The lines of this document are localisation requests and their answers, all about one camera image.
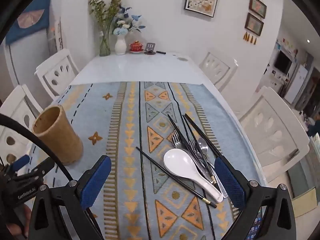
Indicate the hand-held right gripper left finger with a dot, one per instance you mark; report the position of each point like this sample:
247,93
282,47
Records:
96,182

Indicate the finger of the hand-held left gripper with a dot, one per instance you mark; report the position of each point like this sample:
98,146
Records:
42,168
21,161

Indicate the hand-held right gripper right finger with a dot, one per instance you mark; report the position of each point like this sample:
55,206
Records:
230,182

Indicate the bamboo utensil holder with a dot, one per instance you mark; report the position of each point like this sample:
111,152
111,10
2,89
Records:
60,135

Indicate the small metal spoon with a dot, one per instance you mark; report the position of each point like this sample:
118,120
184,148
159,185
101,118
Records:
202,145

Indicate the white ceramic spoon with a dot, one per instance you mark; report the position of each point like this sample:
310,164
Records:
177,161

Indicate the large metal fork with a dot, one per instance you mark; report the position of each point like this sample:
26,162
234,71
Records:
175,138

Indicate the person's left hand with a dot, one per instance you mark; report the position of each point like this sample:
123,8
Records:
17,226

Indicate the smartphone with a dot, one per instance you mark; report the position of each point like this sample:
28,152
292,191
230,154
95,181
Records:
255,227

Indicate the white dining chair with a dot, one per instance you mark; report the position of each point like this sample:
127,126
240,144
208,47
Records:
45,76
12,110
230,80
287,110

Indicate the patterned blue tablecloth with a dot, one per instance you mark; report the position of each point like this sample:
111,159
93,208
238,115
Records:
130,120

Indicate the white refrigerator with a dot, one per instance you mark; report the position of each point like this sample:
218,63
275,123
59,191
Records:
27,52

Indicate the white cabinet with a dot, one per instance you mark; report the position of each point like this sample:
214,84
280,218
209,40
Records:
297,82

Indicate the white storage rack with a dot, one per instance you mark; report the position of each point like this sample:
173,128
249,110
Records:
58,37

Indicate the black television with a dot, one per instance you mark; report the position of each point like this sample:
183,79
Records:
282,62

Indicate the glass vase with green stems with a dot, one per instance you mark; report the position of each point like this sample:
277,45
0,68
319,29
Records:
105,47

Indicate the white vase with blue flowers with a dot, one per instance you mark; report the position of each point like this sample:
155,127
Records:
120,46

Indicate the red lidded teacup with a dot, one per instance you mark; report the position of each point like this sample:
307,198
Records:
136,47

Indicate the hanging yellow tassels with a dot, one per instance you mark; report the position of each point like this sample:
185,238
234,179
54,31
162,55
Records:
250,38

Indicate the grey phone stand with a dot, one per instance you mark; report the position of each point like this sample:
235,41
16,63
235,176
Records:
150,47

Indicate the blue cloth with leaf print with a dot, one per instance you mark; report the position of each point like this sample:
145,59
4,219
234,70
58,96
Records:
40,3

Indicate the small framed picture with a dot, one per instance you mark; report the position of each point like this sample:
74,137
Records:
257,6
254,24

